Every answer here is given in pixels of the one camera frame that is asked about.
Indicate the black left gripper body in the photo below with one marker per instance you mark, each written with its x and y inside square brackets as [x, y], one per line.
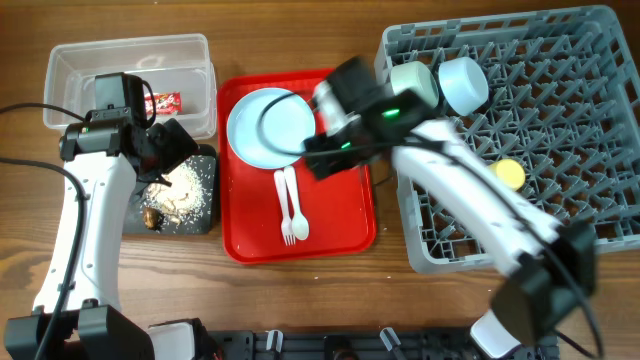
[168, 150]

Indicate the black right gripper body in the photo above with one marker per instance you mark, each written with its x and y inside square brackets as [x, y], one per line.
[353, 136]

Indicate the red snack wrapper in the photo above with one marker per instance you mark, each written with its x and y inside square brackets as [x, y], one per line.
[163, 104]

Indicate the rice and food scraps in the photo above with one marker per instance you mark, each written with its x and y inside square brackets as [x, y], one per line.
[179, 207]

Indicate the light blue plate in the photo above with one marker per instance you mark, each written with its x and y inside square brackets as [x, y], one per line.
[286, 125]

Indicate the mint green bowl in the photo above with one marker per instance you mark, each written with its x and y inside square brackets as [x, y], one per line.
[417, 77]

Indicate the white plastic spoon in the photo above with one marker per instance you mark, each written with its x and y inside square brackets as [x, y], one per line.
[300, 225]

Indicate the light blue bowl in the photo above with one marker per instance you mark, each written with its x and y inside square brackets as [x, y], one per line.
[463, 84]

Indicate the white plastic fork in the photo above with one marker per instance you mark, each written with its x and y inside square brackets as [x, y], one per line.
[286, 226]

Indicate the yellow plastic cup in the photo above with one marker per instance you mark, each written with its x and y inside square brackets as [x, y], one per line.
[510, 172]

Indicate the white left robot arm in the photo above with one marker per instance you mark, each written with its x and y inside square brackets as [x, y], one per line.
[76, 314]

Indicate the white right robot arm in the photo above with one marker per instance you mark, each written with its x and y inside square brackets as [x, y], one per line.
[549, 268]

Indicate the black waste tray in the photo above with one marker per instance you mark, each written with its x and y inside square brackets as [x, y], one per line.
[205, 162]

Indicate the clear plastic waste bin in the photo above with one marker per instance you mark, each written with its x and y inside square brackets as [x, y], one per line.
[170, 64]

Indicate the grey dishwasher rack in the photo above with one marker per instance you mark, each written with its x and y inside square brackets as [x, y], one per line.
[563, 102]

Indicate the red plastic tray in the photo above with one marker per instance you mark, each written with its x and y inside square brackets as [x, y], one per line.
[340, 209]

